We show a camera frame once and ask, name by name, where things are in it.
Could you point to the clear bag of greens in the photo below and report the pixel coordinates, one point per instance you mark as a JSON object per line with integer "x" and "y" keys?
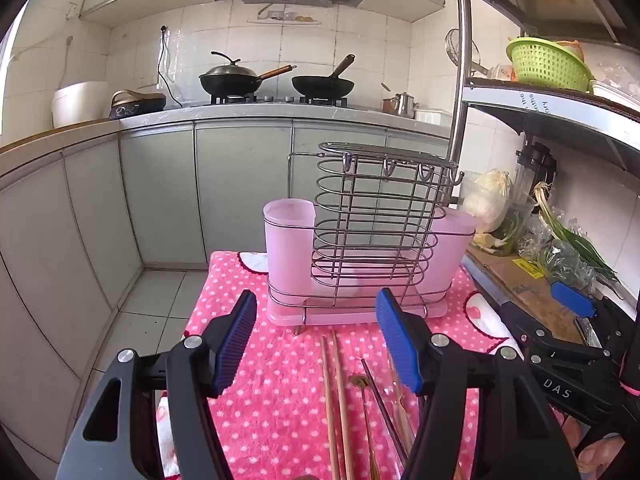
{"x": 555, "y": 260}

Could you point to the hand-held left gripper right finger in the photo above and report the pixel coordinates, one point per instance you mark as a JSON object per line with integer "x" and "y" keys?
{"x": 400, "y": 345}

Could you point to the cardboard box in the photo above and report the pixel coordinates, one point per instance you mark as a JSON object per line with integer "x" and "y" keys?
{"x": 520, "y": 285}

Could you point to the white wall shelf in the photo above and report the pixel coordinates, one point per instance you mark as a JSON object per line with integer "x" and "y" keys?
{"x": 282, "y": 17}

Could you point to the gas stove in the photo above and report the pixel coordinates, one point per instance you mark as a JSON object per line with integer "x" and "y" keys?
{"x": 275, "y": 99}

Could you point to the dark brown chopstick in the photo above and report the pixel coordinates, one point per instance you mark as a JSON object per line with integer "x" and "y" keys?
{"x": 382, "y": 410}

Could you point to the black open wok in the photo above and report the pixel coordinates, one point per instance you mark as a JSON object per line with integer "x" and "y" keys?
{"x": 322, "y": 86}

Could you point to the black electric cooker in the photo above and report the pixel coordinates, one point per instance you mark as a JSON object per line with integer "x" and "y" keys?
{"x": 137, "y": 105}

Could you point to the grey kitchen counter cabinets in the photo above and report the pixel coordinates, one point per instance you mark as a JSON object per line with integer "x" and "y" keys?
{"x": 150, "y": 185}

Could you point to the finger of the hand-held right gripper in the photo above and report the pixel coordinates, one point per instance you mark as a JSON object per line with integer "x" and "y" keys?
{"x": 572, "y": 300}
{"x": 522, "y": 322}

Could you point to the white tray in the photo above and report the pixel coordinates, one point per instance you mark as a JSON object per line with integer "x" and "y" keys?
{"x": 612, "y": 92}

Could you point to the white rice cooker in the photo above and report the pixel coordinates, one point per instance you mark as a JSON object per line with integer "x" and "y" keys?
{"x": 80, "y": 105}

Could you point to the gold metal spoon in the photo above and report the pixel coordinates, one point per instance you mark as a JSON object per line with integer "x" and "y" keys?
{"x": 361, "y": 385}

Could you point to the black wok with lid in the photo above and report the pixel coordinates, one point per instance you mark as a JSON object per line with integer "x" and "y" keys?
{"x": 227, "y": 80}

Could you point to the metal shelf rack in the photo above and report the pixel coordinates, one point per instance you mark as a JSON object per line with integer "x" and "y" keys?
{"x": 462, "y": 60}

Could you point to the metal grater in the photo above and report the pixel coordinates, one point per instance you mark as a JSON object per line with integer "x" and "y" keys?
{"x": 591, "y": 331}

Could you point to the clear plastic bowl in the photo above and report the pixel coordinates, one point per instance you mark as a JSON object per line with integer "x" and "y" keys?
{"x": 517, "y": 225}

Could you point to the ginger piece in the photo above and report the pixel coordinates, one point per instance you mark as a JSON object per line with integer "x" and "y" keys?
{"x": 487, "y": 241}

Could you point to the green onions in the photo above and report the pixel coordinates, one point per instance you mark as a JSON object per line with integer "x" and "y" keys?
{"x": 565, "y": 232}

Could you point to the white lidded container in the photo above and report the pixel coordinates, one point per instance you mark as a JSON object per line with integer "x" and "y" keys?
{"x": 432, "y": 116}

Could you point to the metal kettle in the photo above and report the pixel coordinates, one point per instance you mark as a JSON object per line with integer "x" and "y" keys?
{"x": 404, "y": 106}

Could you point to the pink dotted cloth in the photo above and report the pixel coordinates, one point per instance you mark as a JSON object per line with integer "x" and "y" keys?
{"x": 280, "y": 385}

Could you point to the napa cabbage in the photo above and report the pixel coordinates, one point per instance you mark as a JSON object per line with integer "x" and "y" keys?
{"x": 487, "y": 200}

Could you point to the person's right hand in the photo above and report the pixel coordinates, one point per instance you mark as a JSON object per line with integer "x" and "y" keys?
{"x": 602, "y": 455}

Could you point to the black blender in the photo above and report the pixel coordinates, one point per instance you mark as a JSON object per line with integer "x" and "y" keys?
{"x": 537, "y": 165}

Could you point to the brown metal pot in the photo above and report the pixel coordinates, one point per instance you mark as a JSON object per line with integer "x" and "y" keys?
{"x": 389, "y": 105}

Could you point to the green plastic basket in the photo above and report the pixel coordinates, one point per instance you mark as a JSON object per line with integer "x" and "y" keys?
{"x": 547, "y": 67}

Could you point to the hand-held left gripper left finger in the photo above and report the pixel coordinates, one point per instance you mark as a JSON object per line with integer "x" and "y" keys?
{"x": 235, "y": 345}

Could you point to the light wooden chopstick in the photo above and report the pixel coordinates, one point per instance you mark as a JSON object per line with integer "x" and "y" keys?
{"x": 330, "y": 410}
{"x": 344, "y": 410}

